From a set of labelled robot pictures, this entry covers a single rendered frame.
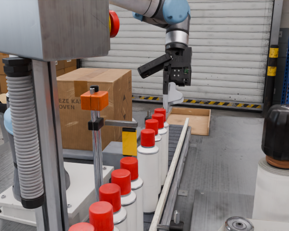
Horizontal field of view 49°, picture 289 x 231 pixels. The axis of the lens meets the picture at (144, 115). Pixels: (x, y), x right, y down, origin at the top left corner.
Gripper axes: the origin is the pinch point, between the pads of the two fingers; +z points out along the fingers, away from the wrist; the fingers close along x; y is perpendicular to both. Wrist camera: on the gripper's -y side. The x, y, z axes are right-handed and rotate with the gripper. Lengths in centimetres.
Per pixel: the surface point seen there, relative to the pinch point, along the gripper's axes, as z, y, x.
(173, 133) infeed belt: 1.9, -1.3, 34.1
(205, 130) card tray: -4, 11, 54
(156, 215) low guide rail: 30.1, 3.8, -22.1
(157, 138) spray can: 12.1, 1.4, -16.6
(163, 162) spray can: 17.1, 2.1, -7.6
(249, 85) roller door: -133, 59, 368
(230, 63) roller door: -161, 30, 355
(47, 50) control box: 10, -3, -65
